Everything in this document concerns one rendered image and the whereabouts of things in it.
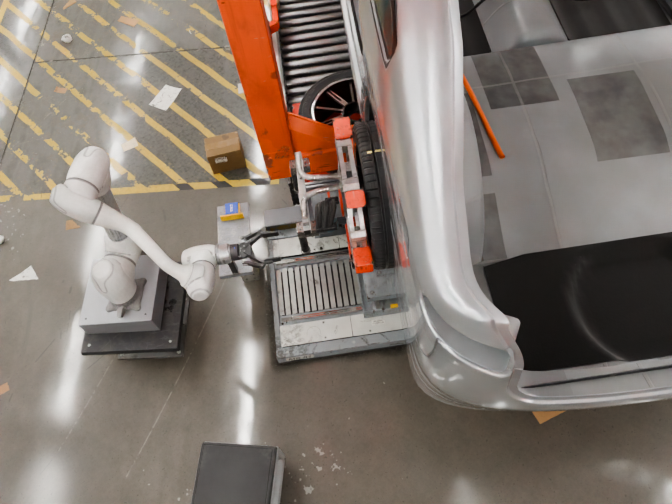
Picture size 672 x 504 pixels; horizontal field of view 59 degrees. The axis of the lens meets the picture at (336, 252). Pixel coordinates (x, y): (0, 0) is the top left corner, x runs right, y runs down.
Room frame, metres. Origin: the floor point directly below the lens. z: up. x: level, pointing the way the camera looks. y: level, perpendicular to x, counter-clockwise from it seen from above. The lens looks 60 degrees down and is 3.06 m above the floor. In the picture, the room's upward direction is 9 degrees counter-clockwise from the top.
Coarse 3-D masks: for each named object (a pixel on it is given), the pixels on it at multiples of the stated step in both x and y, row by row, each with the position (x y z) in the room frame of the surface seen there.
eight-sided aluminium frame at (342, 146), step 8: (336, 144) 1.64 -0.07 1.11; (344, 144) 1.63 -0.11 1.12; (344, 152) 1.61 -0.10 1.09; (352, 152) 1.58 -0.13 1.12; (352, 160) 1.54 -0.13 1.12; (344, 168) 1.51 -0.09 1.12; (352, 168) 1.50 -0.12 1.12; (344, 176) 1.47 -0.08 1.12; (352, 176) 1.48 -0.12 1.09; (344, 184) 1.43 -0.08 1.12; (352, 184) 1.42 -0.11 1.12; (344, 192) 1.41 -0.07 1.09; (360, 208) 1.35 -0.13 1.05; (352, 216) 1.33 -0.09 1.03; (360, 216) 1.33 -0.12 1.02; (352, 224) 1.31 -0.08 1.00; (360, 224) 1.30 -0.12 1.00; (352, 232) 1.28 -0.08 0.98; (360, 232) 1.28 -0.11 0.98; (352, 240) 1.27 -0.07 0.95; (360, 240) 1.27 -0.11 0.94; (352, 248) 1.27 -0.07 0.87; (352, 256) 1.30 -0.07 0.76
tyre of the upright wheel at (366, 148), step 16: (352, 128) 1.81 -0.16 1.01; (368, 128) 1.68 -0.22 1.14; (368, 144) 1.56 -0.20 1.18; (368, 160) 1.48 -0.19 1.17; (368, 176) 1.42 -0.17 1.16; (384, 176) 1.41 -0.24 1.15; (368, 192) 1.36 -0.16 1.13; (384, 192) 1.35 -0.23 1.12; (368, 208) 1.32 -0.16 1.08; (384, 208) 1.31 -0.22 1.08; (384, 224) 1.27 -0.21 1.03; (384, 240) 1.23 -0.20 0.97; (384, 256) 1.21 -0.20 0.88
